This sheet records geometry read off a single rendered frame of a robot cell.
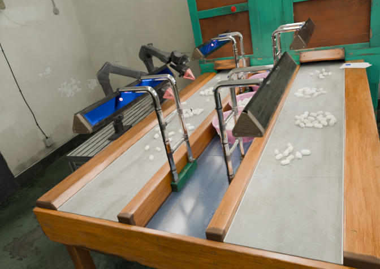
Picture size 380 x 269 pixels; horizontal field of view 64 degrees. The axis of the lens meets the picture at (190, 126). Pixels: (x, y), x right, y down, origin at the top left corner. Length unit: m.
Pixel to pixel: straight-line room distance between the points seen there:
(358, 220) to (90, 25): 3.78
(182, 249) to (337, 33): 1.90
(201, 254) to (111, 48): 3.42
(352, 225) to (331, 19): 1.74
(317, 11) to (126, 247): 1.97
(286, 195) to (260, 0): 1.71
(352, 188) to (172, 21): 2.93
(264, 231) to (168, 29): 3.00
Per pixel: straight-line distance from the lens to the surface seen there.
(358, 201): 1.00
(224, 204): 0.99
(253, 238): 0.91
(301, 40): 1.65
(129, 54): 3.96
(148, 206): 1.13
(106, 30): 4.07
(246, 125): 0.74
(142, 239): 1.05
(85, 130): 1.04
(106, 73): 1.88
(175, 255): 1.02
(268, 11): 2.46
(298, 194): 1.05
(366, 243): 0.88
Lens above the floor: 1.38
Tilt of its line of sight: 23 degrees down
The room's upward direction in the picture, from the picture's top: 12 degrees counter-clockwise
